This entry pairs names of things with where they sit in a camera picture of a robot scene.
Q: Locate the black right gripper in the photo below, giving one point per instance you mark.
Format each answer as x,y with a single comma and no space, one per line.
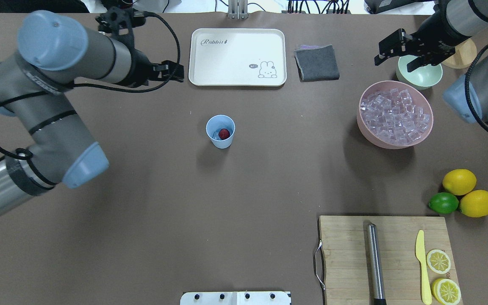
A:
436,33

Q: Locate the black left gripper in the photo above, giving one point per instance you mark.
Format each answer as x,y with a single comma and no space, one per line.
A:
141,69

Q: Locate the clear ice cubes pile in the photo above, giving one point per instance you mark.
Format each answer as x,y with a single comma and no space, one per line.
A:
396,114

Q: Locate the red strawberry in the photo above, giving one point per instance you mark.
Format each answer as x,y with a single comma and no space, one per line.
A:
224,134

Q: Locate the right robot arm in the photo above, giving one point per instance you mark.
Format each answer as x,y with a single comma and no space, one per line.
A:
454,22

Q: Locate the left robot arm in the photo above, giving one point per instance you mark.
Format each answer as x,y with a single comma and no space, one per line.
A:
54,55

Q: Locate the light blue cup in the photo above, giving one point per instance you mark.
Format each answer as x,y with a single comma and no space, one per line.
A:
218,122

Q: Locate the mint green bowl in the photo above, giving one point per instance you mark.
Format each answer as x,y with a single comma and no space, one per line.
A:
421,78

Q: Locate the pink bowl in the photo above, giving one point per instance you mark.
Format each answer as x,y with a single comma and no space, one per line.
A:
375,135

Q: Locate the cream rabbit tray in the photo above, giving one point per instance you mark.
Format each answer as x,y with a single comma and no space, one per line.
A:
237,57

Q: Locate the wooden glass stand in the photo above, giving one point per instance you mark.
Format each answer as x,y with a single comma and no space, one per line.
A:
464,55

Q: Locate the grey folded cloth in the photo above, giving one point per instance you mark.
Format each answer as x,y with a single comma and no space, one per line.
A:
317,63

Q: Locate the yellow lemon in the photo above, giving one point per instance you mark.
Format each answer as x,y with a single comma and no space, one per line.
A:
474,204
459,182

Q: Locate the green lime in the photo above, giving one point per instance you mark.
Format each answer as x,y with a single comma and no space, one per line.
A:
443,203

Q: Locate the steel muddler rod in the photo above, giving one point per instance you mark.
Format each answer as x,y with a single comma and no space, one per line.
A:
378,286

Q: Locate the yellow plastic knife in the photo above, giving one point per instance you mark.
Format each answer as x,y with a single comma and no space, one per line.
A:
426,294

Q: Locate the lemon slice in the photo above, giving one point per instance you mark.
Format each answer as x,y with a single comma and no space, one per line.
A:
446,291
438,261

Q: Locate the wooden cutting board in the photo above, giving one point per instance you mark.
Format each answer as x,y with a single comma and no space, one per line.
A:
347,271

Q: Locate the aluminium frame post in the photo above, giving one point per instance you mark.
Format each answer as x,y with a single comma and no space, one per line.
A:
237,9

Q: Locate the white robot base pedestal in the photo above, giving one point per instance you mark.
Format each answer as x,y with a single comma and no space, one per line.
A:
237,298

